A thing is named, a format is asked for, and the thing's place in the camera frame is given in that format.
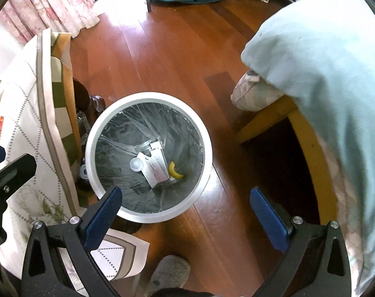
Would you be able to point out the grey slipper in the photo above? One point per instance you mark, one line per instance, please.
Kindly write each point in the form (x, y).
(170, 273)

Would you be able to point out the yellow wooden bed frame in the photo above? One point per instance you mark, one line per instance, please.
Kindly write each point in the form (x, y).
(301, 139)

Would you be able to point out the white patterned tablecloth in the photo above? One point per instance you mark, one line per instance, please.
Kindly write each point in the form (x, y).
(33, 136)

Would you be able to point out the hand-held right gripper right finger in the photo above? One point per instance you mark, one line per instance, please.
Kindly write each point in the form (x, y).
(269, 215)

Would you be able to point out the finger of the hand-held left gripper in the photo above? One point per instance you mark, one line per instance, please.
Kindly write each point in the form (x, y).
(8, 173)

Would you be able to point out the yellow banana peel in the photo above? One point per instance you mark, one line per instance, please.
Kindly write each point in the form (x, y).
(174, 171)

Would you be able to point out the light blue blanket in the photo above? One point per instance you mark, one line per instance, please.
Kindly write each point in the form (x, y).
(329, 83)

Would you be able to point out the pink floral curtain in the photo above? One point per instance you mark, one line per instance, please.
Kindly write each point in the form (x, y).
(51, 4)

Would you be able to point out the floral beige pillow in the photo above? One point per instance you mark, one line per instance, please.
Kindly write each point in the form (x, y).
(255, 94)

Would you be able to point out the white round trash bin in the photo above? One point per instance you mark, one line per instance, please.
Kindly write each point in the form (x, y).
(148, 157)

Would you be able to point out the white paper box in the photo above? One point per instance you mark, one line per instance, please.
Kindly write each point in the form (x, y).
(155, 165)

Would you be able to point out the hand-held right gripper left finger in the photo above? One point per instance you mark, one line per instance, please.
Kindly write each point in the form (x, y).
(102, 212)

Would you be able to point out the dark wooden table leg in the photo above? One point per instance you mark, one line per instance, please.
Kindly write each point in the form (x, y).
(85, 105)

